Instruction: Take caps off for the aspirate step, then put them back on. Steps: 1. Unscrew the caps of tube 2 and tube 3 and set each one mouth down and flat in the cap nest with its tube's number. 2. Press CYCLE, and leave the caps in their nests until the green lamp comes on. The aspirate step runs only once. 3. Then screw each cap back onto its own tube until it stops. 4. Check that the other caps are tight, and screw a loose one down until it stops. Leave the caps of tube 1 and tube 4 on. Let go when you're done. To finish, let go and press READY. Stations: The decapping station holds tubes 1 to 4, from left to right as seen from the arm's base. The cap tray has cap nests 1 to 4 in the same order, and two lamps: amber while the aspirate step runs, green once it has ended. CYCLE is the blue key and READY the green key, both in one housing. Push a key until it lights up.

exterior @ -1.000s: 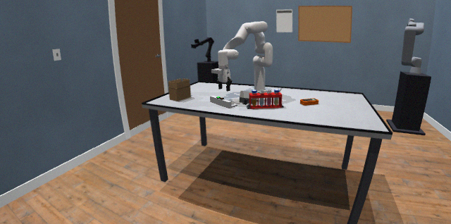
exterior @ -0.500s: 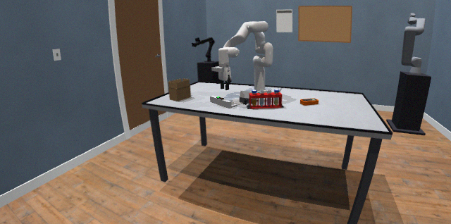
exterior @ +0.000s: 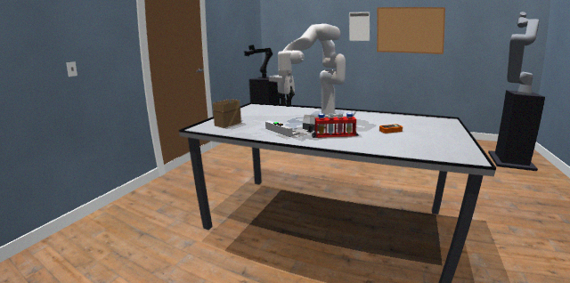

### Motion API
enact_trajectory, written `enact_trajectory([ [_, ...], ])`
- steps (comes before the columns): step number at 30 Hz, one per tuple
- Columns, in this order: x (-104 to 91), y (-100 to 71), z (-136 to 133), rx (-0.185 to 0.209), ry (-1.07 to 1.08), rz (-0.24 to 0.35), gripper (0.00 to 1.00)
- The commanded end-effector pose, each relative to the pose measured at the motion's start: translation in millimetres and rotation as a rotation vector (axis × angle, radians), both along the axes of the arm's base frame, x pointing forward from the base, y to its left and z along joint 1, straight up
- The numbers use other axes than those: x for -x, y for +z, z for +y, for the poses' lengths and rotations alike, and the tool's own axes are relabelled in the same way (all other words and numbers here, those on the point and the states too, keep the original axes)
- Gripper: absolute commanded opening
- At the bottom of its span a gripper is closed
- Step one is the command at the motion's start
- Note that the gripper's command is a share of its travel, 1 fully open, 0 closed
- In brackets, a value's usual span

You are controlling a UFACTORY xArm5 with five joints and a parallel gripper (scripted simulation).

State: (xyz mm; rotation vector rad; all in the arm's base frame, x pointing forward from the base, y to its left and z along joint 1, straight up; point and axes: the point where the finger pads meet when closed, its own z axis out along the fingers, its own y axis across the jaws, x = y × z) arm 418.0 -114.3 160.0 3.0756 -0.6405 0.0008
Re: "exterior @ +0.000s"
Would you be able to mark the orange pocket multimeter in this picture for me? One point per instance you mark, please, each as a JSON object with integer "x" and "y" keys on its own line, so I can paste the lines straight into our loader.
{"x": 390, "y": 128}

